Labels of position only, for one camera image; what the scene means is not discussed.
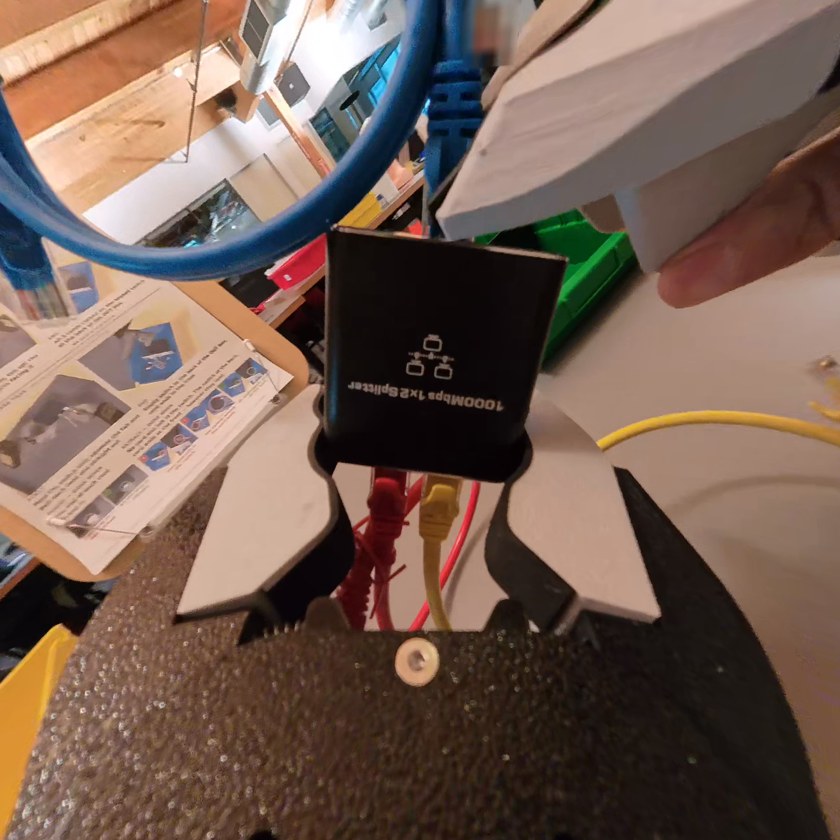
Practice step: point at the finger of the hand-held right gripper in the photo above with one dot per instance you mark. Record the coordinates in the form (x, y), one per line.
(630, 118)
(551, 33)

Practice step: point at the green plastic bin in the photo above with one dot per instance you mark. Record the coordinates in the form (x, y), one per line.
(584, 263)

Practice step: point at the black ethernet splitter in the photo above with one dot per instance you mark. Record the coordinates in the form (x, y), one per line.
(433, 302)

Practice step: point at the printed instruction sheet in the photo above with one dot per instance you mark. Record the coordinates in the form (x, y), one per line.
(105, 420)

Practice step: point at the red plastic bin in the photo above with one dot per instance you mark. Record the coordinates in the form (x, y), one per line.
(295, 269)

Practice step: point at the person's right hand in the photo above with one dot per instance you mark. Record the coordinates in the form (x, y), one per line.
(761, 250)

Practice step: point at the yellow plastic bin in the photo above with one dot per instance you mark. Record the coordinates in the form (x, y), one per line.
(26, 696)

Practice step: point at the wooden clipboard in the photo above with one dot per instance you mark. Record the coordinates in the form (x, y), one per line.
(282, 348)

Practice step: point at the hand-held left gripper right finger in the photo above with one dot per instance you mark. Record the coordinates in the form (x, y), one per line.
(584, 525)

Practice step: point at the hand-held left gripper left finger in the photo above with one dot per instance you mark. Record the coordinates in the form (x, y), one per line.
(256, 525)

